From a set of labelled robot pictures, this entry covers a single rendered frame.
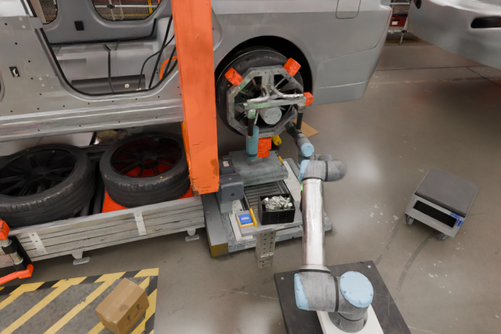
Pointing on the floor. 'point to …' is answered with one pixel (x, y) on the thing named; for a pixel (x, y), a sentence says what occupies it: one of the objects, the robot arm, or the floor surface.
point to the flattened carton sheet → (308, 130)
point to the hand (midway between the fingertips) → (287, 122)
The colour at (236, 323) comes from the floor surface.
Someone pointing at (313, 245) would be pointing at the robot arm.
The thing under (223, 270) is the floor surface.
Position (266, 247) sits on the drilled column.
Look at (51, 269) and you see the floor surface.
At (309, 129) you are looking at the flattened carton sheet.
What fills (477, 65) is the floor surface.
